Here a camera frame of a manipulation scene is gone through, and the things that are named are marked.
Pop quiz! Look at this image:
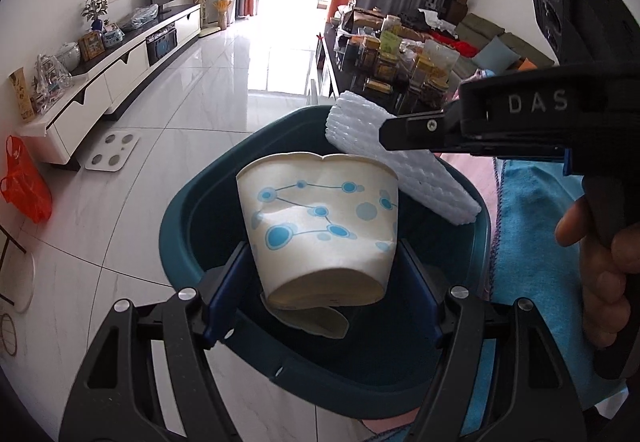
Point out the person's right hand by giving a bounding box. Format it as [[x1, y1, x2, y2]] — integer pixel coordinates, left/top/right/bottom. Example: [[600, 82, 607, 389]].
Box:
[[555, 199, 633, 349]]

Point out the dark coffee table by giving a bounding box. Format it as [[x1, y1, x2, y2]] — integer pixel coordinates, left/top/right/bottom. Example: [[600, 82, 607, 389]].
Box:
[[319, 19, 467, 118]]

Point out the white ceramic jar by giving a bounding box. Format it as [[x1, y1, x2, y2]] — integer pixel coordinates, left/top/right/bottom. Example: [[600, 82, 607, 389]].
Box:
[[56, 42, 82, 72]]

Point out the clear plastic bag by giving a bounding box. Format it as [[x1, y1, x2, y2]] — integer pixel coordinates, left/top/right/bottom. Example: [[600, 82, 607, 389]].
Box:
[[120, 5, 161, 31]]

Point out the gold wire ring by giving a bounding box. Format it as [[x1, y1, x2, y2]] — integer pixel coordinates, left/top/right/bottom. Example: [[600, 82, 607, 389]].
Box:
[[0, 312, 22, 359]]

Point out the white foam net sleeve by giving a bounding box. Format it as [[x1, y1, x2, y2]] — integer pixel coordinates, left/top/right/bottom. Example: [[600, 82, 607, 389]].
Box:
[[325, 91, 483, 226]]

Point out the blue cushion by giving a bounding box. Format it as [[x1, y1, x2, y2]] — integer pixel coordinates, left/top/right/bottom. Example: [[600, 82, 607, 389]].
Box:
[[475, 36, 519, 72]]

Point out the green sofa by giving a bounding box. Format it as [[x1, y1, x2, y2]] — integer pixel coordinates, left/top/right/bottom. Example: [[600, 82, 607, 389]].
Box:
[[425, 12, 557, 79]]

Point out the black metal plant stand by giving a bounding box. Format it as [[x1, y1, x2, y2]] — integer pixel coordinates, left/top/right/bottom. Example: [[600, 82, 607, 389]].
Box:
[[0, 221, 37, 314]]

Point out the orange plastic bag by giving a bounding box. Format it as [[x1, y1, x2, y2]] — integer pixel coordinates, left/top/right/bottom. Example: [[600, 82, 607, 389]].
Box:
[[0, 135, 54, 224]]

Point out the white TV cabinet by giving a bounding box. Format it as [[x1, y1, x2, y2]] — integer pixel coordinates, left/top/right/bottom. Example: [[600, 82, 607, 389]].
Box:
[[20, 4, 203, 171]]

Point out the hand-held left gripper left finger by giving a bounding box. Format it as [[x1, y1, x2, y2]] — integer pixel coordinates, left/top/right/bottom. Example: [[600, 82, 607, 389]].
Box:
[[60, 242, 261, 442]]

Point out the teal plastic bin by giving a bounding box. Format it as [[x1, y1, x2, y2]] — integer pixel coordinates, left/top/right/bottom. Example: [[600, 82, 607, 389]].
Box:
[[159, 105, 494, 421]]

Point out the wooden picture frame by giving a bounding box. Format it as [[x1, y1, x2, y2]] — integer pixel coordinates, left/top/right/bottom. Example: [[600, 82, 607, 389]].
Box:
[[77, 31, 106, 62]]

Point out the tall yellow paper box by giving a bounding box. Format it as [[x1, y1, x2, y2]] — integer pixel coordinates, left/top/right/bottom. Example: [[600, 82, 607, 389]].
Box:
[[7, 67, 36, 123]]

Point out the white bathroom scale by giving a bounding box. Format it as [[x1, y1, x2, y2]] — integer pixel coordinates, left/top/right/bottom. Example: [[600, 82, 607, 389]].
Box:
[[84, 132, 141, 172]]

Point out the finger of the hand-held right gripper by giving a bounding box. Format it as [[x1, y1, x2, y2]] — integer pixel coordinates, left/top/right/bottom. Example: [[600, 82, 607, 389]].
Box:
[[378, 101, 464, 151]]

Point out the group of food jars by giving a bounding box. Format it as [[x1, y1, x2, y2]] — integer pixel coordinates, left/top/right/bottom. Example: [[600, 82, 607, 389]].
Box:
[[336, 0, 463, 109]]

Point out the clear bag with items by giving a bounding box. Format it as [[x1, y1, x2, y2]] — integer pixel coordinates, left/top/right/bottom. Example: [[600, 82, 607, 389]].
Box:
[[32, 53, 74, 116]]

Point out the small plant in blue vase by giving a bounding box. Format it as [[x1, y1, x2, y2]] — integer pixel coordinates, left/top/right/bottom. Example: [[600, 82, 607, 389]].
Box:
[[81, 0, 112, 32]]

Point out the blue towel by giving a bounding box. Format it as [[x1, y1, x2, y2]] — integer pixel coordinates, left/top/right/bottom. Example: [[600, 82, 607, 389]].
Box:
[[440, 155, 628, 442]]

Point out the blue dotted paper cup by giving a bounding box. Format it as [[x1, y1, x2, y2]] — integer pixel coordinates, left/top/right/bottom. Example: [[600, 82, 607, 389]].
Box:
[[236, 153, 400, 339]]

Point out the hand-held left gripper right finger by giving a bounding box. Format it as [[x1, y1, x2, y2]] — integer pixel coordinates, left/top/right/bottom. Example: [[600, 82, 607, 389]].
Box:
[[397, 239, 588, 442]]

